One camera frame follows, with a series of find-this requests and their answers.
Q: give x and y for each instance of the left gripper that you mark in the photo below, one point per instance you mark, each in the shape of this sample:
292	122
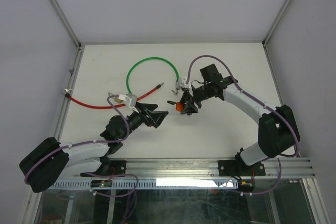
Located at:
155	117

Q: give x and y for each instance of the orange black padlock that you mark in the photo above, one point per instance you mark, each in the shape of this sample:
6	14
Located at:
178	105

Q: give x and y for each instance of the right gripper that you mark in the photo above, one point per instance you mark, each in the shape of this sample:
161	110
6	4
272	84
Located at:
189	108

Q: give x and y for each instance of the green cable lock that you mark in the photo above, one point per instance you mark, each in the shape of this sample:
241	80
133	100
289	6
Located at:
143	74

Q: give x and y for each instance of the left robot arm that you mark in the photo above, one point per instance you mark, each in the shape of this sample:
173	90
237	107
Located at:
52	160

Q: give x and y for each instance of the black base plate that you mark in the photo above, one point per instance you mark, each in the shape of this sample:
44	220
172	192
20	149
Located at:
115	169
235	168

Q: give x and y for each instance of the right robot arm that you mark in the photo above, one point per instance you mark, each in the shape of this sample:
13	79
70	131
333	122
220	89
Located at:
277	129

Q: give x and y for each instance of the white slotted cable duct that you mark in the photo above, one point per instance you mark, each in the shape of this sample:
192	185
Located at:
159	183

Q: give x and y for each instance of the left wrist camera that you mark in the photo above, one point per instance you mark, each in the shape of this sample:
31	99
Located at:
130	100

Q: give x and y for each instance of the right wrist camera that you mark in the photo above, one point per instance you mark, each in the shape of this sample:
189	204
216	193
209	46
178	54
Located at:
183	84

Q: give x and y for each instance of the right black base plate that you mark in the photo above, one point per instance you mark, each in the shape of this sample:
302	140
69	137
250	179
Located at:
235	168

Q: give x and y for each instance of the brass padlock near red cable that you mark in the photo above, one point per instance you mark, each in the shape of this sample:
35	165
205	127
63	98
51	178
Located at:
115	97

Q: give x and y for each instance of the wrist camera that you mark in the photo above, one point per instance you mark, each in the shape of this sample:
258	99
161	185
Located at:
130	100
183	84

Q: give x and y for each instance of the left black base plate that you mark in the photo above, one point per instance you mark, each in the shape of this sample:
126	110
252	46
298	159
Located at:
115	169

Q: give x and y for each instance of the silver keys near green cable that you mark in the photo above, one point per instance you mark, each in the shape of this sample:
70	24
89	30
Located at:
175	92

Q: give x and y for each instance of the aluminium front rail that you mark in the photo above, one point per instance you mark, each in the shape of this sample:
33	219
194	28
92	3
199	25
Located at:
290	168

